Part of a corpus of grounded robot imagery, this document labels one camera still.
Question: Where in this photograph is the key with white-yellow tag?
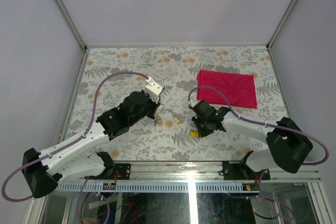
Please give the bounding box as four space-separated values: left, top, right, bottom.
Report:
170 110 182 125

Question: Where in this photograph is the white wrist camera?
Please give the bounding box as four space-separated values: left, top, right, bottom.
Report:
188 100 197 109
144 76 165 103

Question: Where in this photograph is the metal keyring with clips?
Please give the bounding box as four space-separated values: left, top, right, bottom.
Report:
154 104 165 124

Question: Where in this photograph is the red folded cloth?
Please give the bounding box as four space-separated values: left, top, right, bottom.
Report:
197 70 257 109

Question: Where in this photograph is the aluminium frame post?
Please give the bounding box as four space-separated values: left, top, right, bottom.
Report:
54 0 87 51
266 0 299 49

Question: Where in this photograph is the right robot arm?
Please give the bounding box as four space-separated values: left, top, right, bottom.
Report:
189 100 312 179

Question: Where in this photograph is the left aluminium frame post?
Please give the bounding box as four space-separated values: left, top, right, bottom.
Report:
54 0 87 51

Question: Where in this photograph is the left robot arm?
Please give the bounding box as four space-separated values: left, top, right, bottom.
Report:
22 89 161 198

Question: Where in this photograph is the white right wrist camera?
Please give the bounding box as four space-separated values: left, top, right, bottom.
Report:
188 100 197 109

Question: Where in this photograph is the aluminium front rail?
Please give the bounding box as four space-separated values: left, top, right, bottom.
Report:
55 162 321 194

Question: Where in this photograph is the right aluminium frame post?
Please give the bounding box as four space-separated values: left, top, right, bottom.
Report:
266 0 299 49

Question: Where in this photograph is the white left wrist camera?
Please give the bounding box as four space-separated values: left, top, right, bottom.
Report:
144 76 165 103

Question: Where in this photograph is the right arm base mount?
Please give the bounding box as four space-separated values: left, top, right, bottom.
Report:
222 161 246 180

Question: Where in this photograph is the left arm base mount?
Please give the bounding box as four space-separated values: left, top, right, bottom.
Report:
101 163 131 181

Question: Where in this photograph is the key with yellow tag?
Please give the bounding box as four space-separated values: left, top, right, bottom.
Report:
190 131 200 137

